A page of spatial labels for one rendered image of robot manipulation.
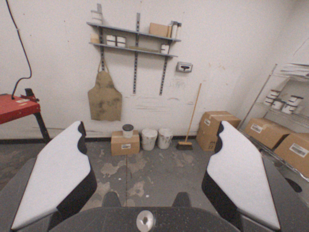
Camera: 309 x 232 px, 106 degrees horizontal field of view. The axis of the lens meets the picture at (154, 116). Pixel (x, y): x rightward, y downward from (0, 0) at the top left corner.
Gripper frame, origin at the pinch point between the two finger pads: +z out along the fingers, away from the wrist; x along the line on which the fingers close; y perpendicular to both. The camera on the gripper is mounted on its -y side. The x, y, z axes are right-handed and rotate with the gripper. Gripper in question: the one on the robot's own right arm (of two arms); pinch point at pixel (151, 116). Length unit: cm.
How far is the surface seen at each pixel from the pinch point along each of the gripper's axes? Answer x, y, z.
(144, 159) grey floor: -18, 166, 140
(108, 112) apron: -81, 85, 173
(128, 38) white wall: -37, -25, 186
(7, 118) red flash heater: -131, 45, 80
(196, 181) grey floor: 68, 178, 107
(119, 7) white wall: -44, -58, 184
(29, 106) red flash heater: -125, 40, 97
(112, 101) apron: -71, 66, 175
